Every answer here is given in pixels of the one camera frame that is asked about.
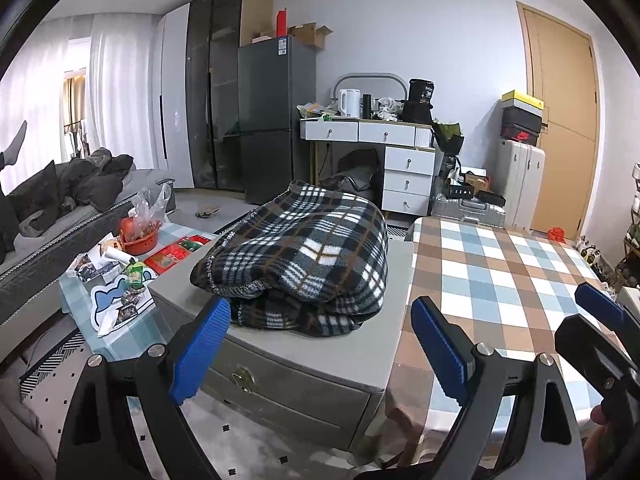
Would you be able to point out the pile of dark clothes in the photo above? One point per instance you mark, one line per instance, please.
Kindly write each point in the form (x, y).
(95, 180)

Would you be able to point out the pile of loose shoes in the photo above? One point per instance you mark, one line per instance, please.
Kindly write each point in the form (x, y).
(590, 255)

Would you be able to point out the silver suitcase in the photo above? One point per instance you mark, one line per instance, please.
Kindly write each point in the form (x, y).
(470, 212)

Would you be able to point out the red box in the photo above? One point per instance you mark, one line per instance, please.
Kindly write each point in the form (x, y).
(282, 22)

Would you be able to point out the green snack packet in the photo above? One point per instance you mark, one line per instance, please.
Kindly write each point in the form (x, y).
(134, 275)

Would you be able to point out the grey refrigerator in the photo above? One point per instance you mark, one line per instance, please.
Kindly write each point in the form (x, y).
(270, 120)

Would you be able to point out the shoe rack with shoes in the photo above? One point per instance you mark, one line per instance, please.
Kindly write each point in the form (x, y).
(636, 180)

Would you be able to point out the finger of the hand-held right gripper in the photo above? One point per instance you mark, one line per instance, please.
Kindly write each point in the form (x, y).
(600, 302)
(590, 345)

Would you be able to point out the clear plastic bag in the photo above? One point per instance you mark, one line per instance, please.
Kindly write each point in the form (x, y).
(150, 205)

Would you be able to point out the dark green wrapped bouquet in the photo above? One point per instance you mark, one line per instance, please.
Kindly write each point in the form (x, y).
(447, 135)

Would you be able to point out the low table with snacks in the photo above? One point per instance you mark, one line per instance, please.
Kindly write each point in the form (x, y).
(100, 342)

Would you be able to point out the orange plastic bag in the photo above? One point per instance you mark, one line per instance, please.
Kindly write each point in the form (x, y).
(556, 234)

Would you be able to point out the black thermos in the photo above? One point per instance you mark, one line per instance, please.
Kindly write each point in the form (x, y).
(367, 107)

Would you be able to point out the black labelled bucket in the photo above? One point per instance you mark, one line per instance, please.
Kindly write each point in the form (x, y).
(421, 91)

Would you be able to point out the dark bag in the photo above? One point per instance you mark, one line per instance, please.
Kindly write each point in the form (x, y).
(355, 175)

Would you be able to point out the grey drawer cabinet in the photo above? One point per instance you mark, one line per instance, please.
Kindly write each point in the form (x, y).
(300, 385)

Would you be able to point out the small cardboard box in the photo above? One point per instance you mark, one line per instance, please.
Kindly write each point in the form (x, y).
(475, 182)

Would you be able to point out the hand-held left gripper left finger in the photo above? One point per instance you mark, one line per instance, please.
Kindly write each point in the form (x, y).
(197, 350)

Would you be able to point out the plaid fleece jacket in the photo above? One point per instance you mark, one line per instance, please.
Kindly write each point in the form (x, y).
(300, 250)

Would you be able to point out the white desk with drawers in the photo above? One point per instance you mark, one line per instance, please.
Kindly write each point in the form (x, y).
(400, 160)

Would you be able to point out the white sheer curtain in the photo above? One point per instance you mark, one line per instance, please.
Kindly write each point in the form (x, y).
(115, 85)

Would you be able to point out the black white striped mat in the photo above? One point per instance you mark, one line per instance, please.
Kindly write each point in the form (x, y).
(400, 230)

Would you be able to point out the person's right hand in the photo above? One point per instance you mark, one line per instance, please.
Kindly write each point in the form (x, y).
(597, 440)

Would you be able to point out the wooden shoe rack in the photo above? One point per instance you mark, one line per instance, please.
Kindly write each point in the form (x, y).
(627, 260)

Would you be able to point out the white printed packet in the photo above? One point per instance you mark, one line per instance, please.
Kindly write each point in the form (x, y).
(100, 260)

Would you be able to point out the grey sofa with clothes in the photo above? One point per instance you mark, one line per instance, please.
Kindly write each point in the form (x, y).
(50, 260)

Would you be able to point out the brass bench latch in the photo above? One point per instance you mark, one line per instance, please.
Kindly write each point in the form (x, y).
(243, 379)

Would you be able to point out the yellow shoe box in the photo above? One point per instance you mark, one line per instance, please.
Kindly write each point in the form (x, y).
(522, 99)

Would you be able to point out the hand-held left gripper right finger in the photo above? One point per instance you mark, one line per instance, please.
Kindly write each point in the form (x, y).
(442, 350)

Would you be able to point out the crumpled white cloth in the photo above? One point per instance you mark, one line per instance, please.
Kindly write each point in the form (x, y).
(386, 109)

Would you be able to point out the white wardrobe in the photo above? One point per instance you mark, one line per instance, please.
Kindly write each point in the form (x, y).
(175, 100)

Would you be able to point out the white suitcase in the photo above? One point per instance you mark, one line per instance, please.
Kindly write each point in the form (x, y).
(520, 185)

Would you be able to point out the red packet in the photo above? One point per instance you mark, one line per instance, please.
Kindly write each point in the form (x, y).
(175, 255)

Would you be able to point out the black flat box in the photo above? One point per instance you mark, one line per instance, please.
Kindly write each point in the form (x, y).
(492, 199)

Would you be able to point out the small olive object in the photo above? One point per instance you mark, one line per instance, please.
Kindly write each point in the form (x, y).
(207, 211)

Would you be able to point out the black power strip box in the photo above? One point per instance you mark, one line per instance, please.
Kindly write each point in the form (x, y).
(460, 193)

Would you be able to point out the open cardboard box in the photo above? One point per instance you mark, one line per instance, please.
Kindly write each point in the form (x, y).
(310, 35)

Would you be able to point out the cluttered paper packets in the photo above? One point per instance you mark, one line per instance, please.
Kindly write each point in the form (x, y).
(317, 111)

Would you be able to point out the wooden door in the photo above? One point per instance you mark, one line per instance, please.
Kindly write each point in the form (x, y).
(565, 135)

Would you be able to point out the red basket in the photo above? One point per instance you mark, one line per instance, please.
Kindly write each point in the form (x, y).
(140, 242)

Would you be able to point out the dark glass wardrobe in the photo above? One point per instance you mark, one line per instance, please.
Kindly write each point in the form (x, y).
(220, 85)

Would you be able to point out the black red-logo shoe box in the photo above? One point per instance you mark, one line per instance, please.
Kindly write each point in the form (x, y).
(520, 134)

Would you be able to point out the white electric kettle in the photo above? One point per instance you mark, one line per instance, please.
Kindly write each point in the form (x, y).
(350, 103)

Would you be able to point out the grey arched mirror frame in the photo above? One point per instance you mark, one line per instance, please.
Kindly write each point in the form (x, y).
(367, 77)

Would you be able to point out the white paper blue cat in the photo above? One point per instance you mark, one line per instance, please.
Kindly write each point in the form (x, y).
(112, 305)

